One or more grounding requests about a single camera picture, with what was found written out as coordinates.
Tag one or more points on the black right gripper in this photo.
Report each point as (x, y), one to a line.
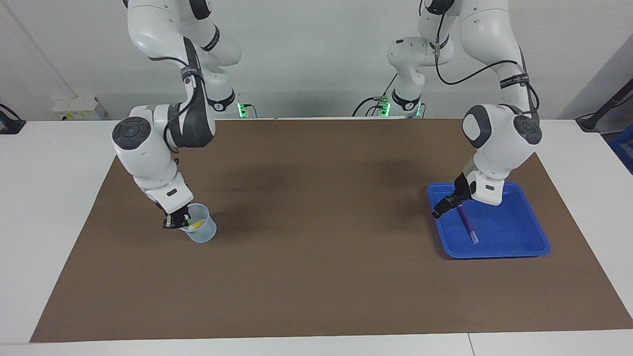
(178, 212)

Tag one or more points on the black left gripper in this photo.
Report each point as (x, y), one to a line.
(465, 188)

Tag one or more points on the purple marker pen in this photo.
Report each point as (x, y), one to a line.
(467, 225)

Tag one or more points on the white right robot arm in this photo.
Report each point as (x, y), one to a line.
(148, 163)

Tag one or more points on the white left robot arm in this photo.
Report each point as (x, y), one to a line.
(499, 143)

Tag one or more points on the blue plastic tray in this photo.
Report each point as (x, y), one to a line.
(509, 232)

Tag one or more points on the translucent plastic cup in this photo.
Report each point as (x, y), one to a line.
(203, 235)

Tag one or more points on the brown table mat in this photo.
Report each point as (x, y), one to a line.
(316, 277)

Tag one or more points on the white power box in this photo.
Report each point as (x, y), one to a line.
(79, 109)

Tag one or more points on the black stand pole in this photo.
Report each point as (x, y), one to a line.
(593, 118)

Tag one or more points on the blue crate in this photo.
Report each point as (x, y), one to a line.
(624, 151)

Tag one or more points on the black table clamp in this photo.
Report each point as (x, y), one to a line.
(10, 126)

